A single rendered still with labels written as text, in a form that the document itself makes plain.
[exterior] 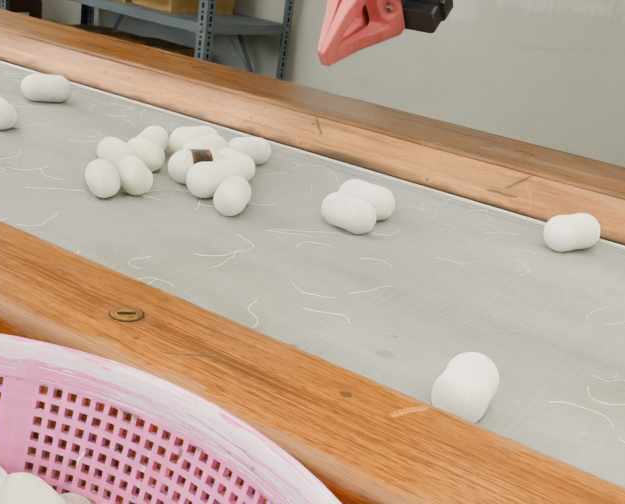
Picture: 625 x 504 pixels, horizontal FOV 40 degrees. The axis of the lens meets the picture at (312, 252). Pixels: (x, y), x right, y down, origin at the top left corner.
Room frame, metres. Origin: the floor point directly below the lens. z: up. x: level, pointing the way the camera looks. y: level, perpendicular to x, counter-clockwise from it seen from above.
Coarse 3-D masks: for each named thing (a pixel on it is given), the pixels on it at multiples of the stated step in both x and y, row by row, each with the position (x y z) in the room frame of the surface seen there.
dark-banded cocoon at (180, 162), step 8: (176, 152) 0.50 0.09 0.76; (184, 152) 0.50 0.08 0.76; (216, 152) 0.51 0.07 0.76; (176, 160) 0.49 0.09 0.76; (184, 160) 0.49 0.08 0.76; (192, 160) 0.49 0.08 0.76; (216, 160) 0.50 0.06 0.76; (168, 168) 0.49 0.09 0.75; (176, 168) 0.49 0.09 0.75; (184, 168) 0.49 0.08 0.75; (176, 176) 0.49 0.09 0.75; (184, 176) 0.49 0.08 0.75
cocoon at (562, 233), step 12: (564, 216) 0.47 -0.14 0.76; (576, 216) 0.48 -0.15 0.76; (588, 216) 0.48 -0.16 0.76; (552, 228) 0.47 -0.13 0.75; (564, 228) 0.47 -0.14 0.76; (576, 228) 0.47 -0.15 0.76; (588, 228) 0.47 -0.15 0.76; (552, 240) 0.47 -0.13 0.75; (564, 240) 0.46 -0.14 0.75; (576, 240) 0.47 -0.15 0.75; (588, 240) 0.47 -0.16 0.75
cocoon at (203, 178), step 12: (192, 168) 0.47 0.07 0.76; (204, 168) 0.47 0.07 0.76; (216, 168) 0.47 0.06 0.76; (228, 168) 0.48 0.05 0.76; (240, 168) 0.49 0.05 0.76; (192, 180) 0.47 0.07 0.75; (204, 180) 0.47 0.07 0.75; (216, 180) 0.47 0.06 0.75; (192, 192) 0.47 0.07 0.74; (204, 192) 0.47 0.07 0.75
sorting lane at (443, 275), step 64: (0, 64) 0.77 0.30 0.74; (64, 128) 0.59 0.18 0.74; (128, 128) 0.61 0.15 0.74; (0, 192) 0.43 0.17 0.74; (64, 192) 0.45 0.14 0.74; (256, 192) 0.50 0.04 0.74; (320, 192) 0.52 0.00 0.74; (128, 256) 0.37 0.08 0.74; (192, 256) 0.38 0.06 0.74; (256, 256) 0.40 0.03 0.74; (320, 256) 0.41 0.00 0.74; (384, 256) 0.42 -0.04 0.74; (448, 256) 0.44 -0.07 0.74; (512, 256) 0.45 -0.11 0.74; (576, 256) 0.47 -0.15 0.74; (256, 320) 0.32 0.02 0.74; (320, 320) 0.33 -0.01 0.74; (384, 320) 0.34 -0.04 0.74; (448, 320) 0.35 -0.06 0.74; (512, 320) 0.36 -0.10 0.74; (576, 320) 0.38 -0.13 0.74; (384, 384) 0.29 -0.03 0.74; (512, 384) 0.30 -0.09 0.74; (576, 384) 0.31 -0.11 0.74; (576, 448) 0.26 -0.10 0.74
